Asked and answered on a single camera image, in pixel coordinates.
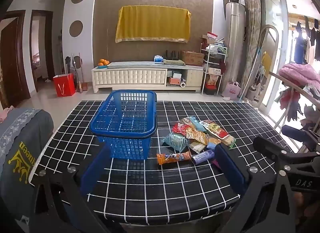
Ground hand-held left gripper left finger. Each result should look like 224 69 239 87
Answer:
31 145 125 233

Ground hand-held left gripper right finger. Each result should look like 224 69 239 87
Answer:
214 143 300 233

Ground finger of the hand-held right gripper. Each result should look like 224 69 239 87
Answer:
252 136 320 196
281 125 320 148

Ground green-ended cracker packet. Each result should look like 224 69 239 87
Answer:
219 134 237 148

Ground purple snack packet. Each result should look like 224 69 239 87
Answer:
191 149 216 165

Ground red yellow snack pouch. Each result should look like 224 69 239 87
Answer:
200 120 228 140

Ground blue plastic basket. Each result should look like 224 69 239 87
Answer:
89 90 158 161

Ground orange yellow snack packet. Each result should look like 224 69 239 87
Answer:
186 129 209 144

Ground orange snack stick packet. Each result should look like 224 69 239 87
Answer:
157 151 192 165

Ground red snack packet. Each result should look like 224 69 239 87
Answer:
172 121 192 135

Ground person's right hand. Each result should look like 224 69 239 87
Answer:
291 191 309 213

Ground metal drying rack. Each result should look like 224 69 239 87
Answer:
269 71 320 129

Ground pink blanket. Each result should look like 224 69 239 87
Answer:
278 63 320 86

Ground black checked tablecloth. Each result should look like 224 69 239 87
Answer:
28 100 304 226

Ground pink bag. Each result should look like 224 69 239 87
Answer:
222 81 242 101

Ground broom and dustpan set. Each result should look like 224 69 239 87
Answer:
71 53 88 93

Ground white shelf rack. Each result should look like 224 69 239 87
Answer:
200 43 228 96

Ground red paper bag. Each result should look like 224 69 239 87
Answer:
53 73 76 97

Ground hanging clothes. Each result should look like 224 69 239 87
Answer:
294 18 320 64

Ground white TV cabinet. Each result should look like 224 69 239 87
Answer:
91 61 204 93

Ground pink cloth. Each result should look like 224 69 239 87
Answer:
0 106 15 122

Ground standing air conditioner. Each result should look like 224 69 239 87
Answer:
226 2 247 83

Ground cardboard box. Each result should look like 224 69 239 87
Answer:
181 51 205 66

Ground beige curtain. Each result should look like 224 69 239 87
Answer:
235 0 262 98

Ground green cushion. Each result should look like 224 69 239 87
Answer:
164 59 186 66

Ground black router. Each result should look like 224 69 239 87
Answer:
165 50 182 61

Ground dark wooden door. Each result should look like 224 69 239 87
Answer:
0 10 32 108

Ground yellow cloth cover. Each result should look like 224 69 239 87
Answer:
115 5 192 44

